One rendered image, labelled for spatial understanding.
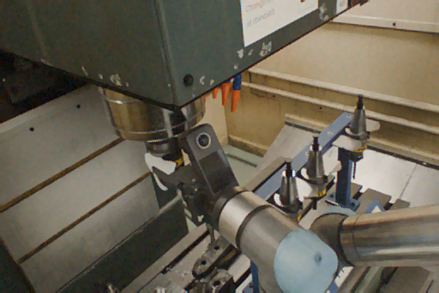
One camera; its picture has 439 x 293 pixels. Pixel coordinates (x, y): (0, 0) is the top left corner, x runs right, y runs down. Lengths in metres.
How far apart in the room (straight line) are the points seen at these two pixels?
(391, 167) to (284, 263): 1.23
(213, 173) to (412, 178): 1.17
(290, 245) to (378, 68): 1.16
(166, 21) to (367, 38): 1.23
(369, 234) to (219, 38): 0.33
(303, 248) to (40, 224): 0.81
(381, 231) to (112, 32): 0.41
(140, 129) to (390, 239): 0.37
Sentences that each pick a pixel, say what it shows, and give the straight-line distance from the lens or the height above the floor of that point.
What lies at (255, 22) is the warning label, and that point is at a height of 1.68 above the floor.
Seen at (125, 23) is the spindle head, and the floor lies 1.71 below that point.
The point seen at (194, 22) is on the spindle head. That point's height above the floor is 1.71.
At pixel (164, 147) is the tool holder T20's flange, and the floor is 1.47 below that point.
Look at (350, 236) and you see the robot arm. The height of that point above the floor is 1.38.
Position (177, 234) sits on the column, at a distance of 1.56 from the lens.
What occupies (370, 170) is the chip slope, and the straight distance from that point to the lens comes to 1.67.
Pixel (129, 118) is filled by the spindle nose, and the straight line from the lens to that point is 0.58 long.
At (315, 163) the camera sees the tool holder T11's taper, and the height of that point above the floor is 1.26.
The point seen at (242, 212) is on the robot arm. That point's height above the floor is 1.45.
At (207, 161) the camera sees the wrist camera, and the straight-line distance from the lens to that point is 0.56.
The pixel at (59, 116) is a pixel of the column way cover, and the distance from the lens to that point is 1.06.
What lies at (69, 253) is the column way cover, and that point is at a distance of 1.25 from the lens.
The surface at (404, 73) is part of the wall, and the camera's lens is 1.54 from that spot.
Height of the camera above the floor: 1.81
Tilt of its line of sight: 33 degrees down
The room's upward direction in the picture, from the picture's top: 9 degrees counter-clockwise
